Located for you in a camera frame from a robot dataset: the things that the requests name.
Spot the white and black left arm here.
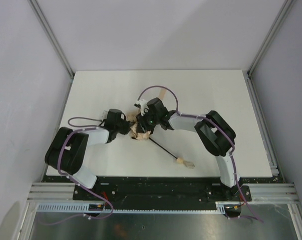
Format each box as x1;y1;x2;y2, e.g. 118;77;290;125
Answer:
45;109;131;189

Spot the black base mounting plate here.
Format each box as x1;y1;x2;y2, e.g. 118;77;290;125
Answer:
40;175;251;211

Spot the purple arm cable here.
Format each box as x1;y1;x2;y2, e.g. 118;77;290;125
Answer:
138;85;264;223
38;117;114;226

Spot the right aluminium frame post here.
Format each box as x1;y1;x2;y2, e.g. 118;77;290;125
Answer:
247;0;295;76

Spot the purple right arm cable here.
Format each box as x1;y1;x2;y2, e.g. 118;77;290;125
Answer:
138;85;264;223

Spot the left aluminium frame post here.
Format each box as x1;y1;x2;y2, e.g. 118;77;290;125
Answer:
28;0;75;81

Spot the grey slotted cable duct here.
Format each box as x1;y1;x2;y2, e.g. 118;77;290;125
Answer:
36;202;231;215

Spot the aluminium frame post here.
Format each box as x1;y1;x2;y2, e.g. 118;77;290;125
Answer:
247;0;295;76
28;0;75;81

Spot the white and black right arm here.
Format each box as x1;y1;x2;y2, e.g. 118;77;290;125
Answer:
135;97;240;188

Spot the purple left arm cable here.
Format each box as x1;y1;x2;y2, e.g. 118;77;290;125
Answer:
38;117;114;226

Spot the front aluminium frame rail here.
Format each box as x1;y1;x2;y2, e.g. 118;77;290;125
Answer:
27;182;299;204

